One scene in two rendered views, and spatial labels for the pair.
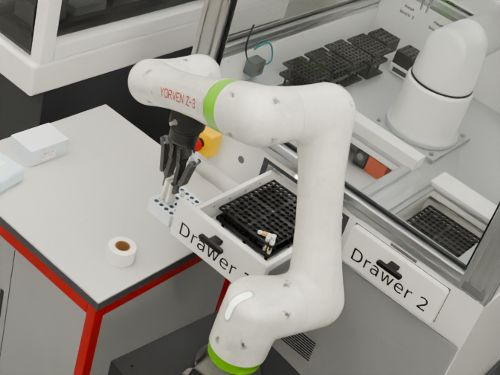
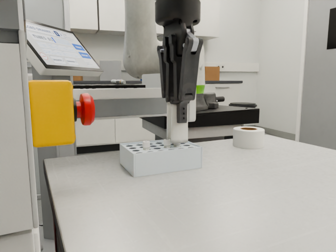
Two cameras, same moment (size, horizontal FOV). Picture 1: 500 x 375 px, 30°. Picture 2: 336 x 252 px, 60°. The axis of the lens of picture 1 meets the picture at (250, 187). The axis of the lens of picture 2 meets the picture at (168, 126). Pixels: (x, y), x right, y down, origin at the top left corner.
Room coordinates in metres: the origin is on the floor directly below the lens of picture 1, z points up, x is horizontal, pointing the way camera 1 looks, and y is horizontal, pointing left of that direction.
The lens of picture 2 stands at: (2.38, 0.46, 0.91)
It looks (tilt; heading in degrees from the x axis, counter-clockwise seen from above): 9 degrees down; 214
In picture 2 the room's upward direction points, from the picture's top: straight up
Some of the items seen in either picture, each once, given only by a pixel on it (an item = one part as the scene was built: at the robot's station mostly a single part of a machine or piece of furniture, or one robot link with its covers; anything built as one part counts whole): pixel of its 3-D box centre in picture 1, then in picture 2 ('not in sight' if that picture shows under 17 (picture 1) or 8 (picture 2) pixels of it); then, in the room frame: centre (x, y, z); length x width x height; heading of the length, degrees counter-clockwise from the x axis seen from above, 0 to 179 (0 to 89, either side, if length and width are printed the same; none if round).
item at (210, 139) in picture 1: (204, 140); (52, 110); (2.17, 0.16, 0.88); 0.07 x 0.05 x 0.07; 60
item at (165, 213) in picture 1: (175, 205); (160, 155); (1.97, 0.17, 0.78); 0.12 x 0.08 x 0.04; 148
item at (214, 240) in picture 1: (213, 242); not in sight; (1.72, 0.04, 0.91); 0.07 x 0.04 x 0.01; 60
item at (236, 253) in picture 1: (218, 248); (164, 94); (1.74, 0.03, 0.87); 0.29 x 0.02 x 0.11; 60
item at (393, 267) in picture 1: (391, 267); not in sight; (1.83, -0.39, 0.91); 0.07 x 0.04 x 0.01; 60
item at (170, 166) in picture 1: (172, 159); (181, 69); (1.96, 0.21, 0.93); 0.04 x 0.01 x 0.11; 147
